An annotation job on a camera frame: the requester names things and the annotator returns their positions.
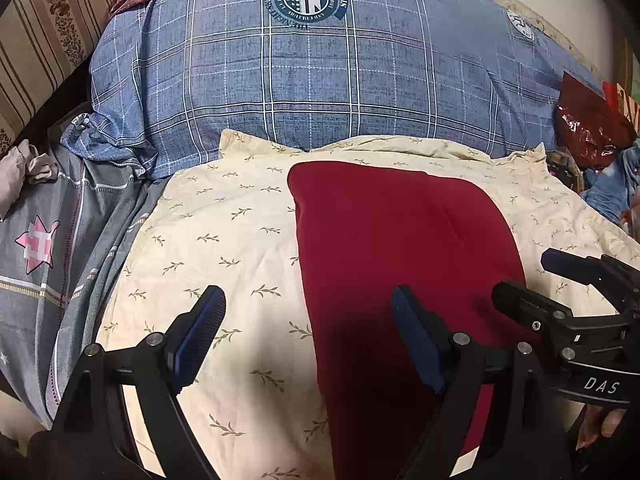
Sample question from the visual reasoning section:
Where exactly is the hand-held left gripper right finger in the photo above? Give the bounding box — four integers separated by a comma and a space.
390, 285, 583, 480

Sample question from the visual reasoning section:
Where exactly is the beige crumpled cloth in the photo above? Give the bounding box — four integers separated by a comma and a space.
0, 140, 58, 218

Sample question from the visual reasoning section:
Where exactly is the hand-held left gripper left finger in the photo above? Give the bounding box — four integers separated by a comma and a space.
27, 285, 227, 480

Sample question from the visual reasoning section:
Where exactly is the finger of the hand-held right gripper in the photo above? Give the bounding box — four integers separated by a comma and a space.
541, 247, 640, 293
491, 281, 576, 331

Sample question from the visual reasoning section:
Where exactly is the red plastic bag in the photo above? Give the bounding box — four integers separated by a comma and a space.
556, 71, 638, 171

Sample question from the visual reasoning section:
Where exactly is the blue plaid quilt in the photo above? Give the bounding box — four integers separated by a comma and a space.
90, 0, 606, 181

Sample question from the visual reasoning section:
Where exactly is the person's right hand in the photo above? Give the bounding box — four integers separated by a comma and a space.
575, 402, 632, 453

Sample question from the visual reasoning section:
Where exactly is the beige striped cushion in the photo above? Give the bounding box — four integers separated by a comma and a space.
0, 0, 117, 156

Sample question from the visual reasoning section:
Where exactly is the grey star-print bed sheet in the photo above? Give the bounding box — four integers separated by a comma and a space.
0, 112, 173, 431

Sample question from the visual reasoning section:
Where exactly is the dark red garment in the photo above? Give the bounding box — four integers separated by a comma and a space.
287, 160, 551, 480

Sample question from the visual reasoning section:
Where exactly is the blue denim cloth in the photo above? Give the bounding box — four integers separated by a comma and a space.
582, 142, 640, 233

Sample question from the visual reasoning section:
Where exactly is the cream leaf-print pillow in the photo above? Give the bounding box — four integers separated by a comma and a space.
95, 129, 640, 480

